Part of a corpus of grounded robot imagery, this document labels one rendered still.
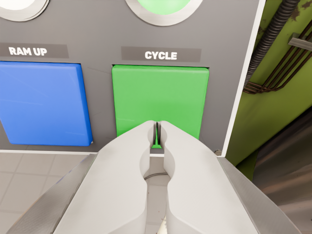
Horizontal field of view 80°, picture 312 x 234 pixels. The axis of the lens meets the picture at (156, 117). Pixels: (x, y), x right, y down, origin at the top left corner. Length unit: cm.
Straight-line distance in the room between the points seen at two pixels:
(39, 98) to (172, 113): 11
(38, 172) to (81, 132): 119
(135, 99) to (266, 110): 47
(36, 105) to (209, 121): 15
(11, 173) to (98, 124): 128
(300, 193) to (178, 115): 40
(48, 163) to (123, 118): 121
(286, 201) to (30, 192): 121
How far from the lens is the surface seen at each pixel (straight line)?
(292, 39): 43
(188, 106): 16
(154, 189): 116
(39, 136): 20
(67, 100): 17
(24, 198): 135
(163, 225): 51
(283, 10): 40
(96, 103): 17
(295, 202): 52
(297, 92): 53
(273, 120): 60
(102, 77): 16
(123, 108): 16
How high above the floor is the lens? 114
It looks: 58 degrees down
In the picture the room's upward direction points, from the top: 2 degrees clockwise
